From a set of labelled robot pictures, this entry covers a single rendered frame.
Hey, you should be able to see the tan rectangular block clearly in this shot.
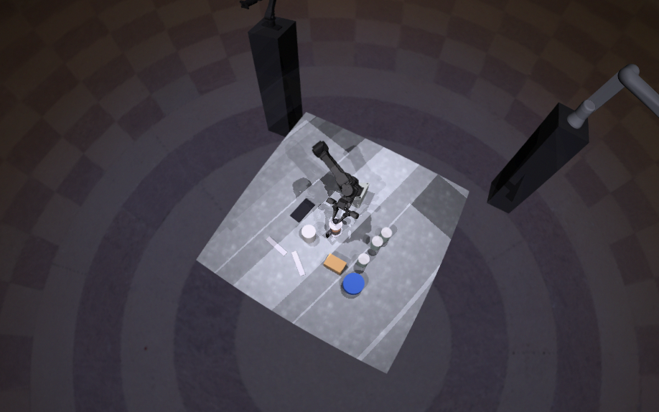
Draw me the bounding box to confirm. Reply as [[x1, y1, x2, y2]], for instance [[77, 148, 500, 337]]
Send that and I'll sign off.
[[324, 253, 347, 275]]

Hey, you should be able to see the blue cylinder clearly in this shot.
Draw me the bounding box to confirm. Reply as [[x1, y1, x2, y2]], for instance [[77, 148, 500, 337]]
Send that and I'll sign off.
[[342, 273, 365, 295]]

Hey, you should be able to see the white flat bar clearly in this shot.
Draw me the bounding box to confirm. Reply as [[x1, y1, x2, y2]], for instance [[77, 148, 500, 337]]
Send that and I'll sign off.
[[266, 236, 287, 256], [292, 251, 305, 276]]

